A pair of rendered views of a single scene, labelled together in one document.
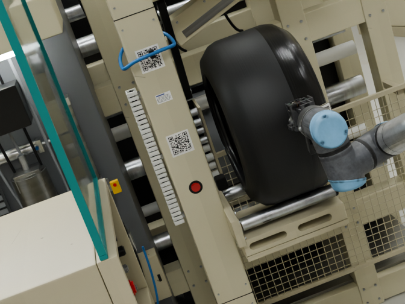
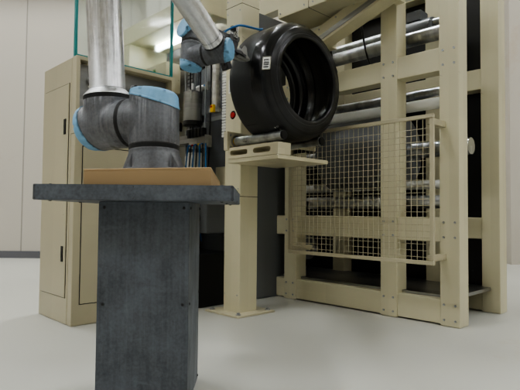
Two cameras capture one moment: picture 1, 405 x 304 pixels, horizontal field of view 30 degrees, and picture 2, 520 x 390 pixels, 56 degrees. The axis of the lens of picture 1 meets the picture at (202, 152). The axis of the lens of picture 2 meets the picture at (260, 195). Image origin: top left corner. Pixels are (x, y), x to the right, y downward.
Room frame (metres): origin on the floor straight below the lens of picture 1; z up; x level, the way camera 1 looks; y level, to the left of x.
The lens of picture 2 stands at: (0.73, -2.06, 0.53)
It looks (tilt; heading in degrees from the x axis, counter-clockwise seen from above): 2 degrees up; 50
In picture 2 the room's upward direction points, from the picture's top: 1 degrees clockwise
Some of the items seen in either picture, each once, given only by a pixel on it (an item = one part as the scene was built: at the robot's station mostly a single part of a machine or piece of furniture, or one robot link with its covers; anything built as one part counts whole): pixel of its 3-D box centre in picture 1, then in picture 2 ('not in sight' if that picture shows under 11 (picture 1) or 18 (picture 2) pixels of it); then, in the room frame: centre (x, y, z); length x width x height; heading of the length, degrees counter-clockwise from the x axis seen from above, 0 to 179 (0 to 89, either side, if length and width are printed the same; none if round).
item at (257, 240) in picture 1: (291, 225); (258, 151); (2.27, -0.20, 0.84); 0.36 x 0.09 x 0.06; 94
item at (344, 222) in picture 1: (282, 219); (277, 161); (2.41, -0.19, 0.80); 0.37 x 0.36 x 0.02; 4
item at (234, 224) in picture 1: (227, 212); (254, 145); (2.40, -0.01, 0.90); 0.40 x 0.03 x 0.10; 4
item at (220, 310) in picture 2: not in sight; (240, 309); (2.37, 0.06, 0.01); 0.27 x 0.27 x 0.02; 4
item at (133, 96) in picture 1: (156, 157); (227, 94); (2.34, 0.15, 1.19); 0.05 x 0.04 x 0.48; 4
